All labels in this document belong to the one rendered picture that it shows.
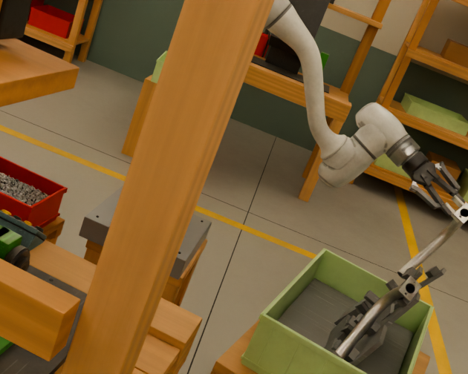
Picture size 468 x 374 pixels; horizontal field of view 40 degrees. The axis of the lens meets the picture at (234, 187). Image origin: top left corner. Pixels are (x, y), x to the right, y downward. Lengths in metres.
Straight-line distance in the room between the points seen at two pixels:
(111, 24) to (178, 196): 6.38
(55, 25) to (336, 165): 5.14
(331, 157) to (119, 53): 5.41
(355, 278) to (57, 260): 1.04
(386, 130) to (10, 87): 1.28
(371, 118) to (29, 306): 1.30
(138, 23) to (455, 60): 3.22
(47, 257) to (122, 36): 5.54
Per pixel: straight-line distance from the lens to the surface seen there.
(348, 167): 2.00
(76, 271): 1.77
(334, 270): 2.32
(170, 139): 0.86
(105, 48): 7.28
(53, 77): 1.08
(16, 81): 0.99
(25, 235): 1.80
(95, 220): 2.00
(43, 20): 6.89
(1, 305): 1.02
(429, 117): 6.45
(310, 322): 2.07
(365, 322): 1.83
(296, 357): 1.79
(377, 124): 2.00
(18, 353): 1.48
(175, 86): 0.85
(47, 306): 0.98
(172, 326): 1.69
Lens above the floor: 1.84
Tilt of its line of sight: 21 degrees down
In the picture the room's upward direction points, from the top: 22 degrees clockwise
